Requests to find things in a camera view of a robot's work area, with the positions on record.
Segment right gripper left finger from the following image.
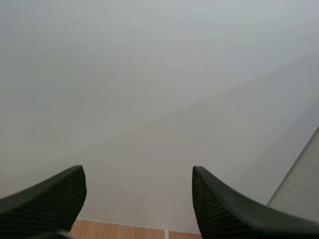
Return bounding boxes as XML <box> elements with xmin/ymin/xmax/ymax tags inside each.
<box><xmin>0</xmin><ymin>165</ymin><xmax>87</xmax><ymax>239</ymax></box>

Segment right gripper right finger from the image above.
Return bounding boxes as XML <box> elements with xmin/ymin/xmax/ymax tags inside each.
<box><xmin>191</xmin><ymin>166</ymin><xmax>319</xmax><ymax>239</ymax></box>

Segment grey fabric partition panel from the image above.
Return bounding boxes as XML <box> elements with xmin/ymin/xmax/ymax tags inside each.
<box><xmin>266</xmin><ymin>126</ymin><xmax>319</xmax><ymax>222</ymax></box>

